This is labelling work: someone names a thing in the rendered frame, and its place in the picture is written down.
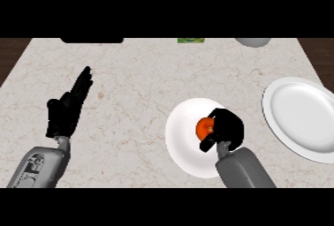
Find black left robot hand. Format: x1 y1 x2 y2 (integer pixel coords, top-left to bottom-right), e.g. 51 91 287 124
45 65 95 139

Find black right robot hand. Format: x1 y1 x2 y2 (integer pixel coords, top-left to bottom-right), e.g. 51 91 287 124
199 108 246 154

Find orange squash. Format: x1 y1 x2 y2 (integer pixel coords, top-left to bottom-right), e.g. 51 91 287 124
196 117 218 141

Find small white plate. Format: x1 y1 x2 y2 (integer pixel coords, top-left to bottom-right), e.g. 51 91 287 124
165 97 233 179

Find large white plate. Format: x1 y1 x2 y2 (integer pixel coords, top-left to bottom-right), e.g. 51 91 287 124
262 76 334 164

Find black appliance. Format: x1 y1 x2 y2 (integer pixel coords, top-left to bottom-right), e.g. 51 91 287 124
60 37 126 44

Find grey bowl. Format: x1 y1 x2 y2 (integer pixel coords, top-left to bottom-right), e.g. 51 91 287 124
234 37 274 49

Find green box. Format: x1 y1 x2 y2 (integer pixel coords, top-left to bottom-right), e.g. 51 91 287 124
177 37 206 44

